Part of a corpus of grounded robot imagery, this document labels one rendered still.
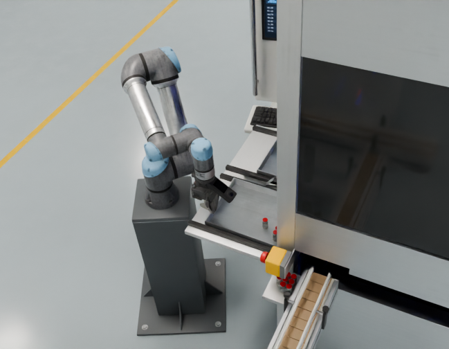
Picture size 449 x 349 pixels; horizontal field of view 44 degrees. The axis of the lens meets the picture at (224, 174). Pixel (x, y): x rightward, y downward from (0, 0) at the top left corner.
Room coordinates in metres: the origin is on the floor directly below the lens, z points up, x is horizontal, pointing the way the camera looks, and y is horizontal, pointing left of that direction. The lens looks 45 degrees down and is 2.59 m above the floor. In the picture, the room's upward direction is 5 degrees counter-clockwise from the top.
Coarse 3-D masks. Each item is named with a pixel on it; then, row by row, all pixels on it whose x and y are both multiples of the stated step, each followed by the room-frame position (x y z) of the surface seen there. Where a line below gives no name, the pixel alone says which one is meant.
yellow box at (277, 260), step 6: (270, 252) 1.17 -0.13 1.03; (276, 252) 1.16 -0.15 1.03; (282, 252) 1.16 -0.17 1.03; (288, 252) 1.16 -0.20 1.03; (270, 258) 1.14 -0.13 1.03; (276, 258) 1.14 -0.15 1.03; (282, 258) 1.14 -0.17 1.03; (288, 258) 1.13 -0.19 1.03; (270, 264) 1.13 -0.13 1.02; (276, 264) 1.12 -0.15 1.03; (282, 264) 1.11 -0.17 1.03; (270, 270) 1.13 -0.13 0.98; (276, 270) 1.11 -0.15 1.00; (282, 270) 1.10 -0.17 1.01; (282, 276) 1.10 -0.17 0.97
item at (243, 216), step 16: (240, 192) 1.60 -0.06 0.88; (256, 192) 1.59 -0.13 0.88; (272, 192) 1.57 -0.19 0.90; (224, 208) 1.52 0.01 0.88; (240, 208) 1.51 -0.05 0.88; (256, 208) 1.50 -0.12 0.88; (272, 208) 1.49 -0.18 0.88; (208, 224) 1.43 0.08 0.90; (224, 224) 1.44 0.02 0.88; (240, 224) 1.43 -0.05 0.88; (256, 224) 1.42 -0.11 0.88; (272, 224) 1.41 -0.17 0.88; (256, 240) 1.32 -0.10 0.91; (272, 240) 1.33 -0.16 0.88
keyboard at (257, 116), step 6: (258, 108) 2.22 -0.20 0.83; (264, 108) 2.21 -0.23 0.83; (270, 108) 2.21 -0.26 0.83; (276, 108) 2.20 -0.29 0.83; (258, 114) 2.17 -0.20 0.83; (264, 114) 2.16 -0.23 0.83; (270, 114) 2.16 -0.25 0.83; (276, 114) 2.15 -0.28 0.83; (252, 120) 2.14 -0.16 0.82; (258, 120) 2.12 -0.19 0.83; (264, 120) 2.12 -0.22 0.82; (270, 120) 2.11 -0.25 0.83; (276, 120) 2.11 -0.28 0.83; (264, 126) 2.09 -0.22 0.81; (270, 126) 2.09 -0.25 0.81; (276, 126) 2.08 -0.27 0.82
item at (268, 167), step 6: (276, 138) 1.88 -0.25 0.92; (276, 144) 1.87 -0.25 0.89; (270, 150) 1.81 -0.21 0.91; (276, 150) 1.84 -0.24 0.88; (270, 156) 1.80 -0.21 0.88; (276, 156) 1.80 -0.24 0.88; (264, 162) 1.75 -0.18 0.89; (270, 162) 1.76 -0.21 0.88; (276, 162) 1.76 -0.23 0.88; (258, 168) 1.70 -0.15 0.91; (264, 168) 1.73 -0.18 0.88; (270, 168) 1.73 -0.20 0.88; (276, 168) 1.72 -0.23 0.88; (264, 174) 1.67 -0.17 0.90; (270, 174) 1.66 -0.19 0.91; (276, 174) 1.68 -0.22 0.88
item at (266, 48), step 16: (256, 0) 2.31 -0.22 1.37; (272, 0) 2.28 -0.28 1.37; (256, 16) 2.31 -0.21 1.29; (272, 16) 2.28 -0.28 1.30; (256, 32) 2.31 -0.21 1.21; (272, 32) 2.28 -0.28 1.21; (272, 48) 2.28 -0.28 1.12; (272, 64) 2.28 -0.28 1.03; (272, 80) 2.28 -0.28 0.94; (256, 96) 2.31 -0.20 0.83; (272, 96) 2.28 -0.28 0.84
